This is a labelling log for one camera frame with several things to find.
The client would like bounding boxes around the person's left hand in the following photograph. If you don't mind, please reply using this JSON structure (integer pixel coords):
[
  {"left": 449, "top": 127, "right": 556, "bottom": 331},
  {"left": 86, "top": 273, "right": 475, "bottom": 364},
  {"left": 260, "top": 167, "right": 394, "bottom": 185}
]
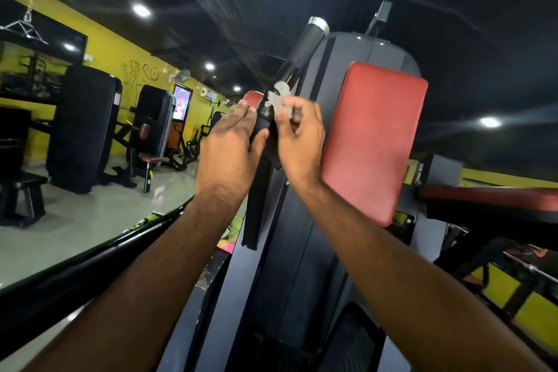
[{"left": 195, "top": 99, "right": 270, "bottom": 207}]

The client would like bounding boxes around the person's right hand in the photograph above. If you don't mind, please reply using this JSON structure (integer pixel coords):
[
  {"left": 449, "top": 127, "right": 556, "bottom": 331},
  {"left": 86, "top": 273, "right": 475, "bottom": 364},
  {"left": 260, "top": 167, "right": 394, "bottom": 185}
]
[{"left": 274, "top": 96, "right": 327, "bottom": 189}]

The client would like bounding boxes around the white cleaning wipe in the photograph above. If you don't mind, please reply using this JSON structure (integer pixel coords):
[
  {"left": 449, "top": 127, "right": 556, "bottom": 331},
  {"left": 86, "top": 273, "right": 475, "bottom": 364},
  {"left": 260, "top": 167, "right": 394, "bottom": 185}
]
[{"left": 263, "top": 81, "right": 294, "bottom": 120}]

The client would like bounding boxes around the black curved handle chrome end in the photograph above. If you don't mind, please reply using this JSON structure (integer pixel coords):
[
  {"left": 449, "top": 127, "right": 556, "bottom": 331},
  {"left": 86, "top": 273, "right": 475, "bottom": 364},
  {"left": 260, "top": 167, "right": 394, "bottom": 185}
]
[{"left": 0, "top": 16, "right": 331, "bottom": 362}]

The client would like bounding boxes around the person's left forearm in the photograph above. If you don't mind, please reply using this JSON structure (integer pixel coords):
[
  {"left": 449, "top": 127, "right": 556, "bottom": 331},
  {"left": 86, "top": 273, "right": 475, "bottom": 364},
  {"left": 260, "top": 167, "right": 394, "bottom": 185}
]
[{"left": 22, "top": 192, "right": 245, "bottom": 372}]

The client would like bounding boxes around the person's right forearm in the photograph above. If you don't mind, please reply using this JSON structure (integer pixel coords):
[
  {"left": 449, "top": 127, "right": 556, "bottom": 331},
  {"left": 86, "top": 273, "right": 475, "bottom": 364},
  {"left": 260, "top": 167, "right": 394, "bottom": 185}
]
[{"left": 298, "top": 180, "right": 552, "bottom": 372}]

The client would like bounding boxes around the orange black edged panel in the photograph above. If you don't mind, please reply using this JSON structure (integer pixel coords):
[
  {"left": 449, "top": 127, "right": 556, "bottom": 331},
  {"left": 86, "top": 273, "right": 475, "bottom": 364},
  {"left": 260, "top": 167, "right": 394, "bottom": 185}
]
[{"left": 167, "top": 83, "right": 195, "bottom": 150}]

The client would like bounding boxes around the red machine pad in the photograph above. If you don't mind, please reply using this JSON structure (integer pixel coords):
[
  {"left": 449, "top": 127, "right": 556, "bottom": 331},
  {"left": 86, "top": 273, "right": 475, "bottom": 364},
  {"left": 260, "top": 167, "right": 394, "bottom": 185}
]
[
  {"left": 241, "top": 90, "right": 266, "bottom": 109},
  {"left": 321, "top": 61, "right": 430, "bottom": 227},
  {"left": 418, "top": 185, "right": 558, "bottom": 213}
]

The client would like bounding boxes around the pink blue poster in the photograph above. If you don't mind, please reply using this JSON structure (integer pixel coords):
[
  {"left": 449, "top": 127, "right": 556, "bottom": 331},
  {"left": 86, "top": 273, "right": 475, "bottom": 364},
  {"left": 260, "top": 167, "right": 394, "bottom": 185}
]
[{"left": 172, "top": 84, "right": 194, "bottom": 122}]

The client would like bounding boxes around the dark weight stack shroud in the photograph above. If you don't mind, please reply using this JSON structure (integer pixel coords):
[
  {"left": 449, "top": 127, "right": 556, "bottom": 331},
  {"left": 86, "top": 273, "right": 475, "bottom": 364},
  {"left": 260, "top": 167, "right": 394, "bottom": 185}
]
[{"left": 126, "top": 84, "right": 177, "bottom": 167}]

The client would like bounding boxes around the green black striped towel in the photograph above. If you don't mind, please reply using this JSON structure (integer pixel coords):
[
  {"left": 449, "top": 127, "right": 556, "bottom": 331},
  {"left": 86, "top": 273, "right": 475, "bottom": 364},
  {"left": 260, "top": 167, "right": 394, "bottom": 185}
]
[{"left": 130, "top": 212, "right": 164, "bottom": 230}]

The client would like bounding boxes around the black tubular machine frame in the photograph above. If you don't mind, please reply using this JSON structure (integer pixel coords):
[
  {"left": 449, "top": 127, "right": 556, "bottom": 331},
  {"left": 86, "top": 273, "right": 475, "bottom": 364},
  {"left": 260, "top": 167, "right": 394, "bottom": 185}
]
[{"left": 167, "top": 112, "right": 227, "bottom": 172}]

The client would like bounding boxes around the black lever row machine frame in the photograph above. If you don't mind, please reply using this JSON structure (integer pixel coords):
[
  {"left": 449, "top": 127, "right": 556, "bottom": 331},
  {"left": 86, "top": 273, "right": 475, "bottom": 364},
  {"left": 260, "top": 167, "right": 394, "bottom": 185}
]
[{"left": 102, "top": 119, "right": 164, "bottom": 194}]

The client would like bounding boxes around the black framed wall mirror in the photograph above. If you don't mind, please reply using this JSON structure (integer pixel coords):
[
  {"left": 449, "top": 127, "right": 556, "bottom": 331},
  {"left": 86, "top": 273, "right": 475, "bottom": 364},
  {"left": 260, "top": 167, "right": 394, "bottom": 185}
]
[{"left": 0, "top": 0, "right": 89, "bottom": 105}]

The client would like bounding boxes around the chain with triangle handle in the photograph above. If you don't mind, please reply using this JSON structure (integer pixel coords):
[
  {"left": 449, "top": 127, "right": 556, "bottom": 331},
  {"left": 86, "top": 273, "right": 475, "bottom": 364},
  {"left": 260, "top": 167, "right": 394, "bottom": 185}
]
[{"left": 0, "top": 0, "right": 49, "bottom": 45}]

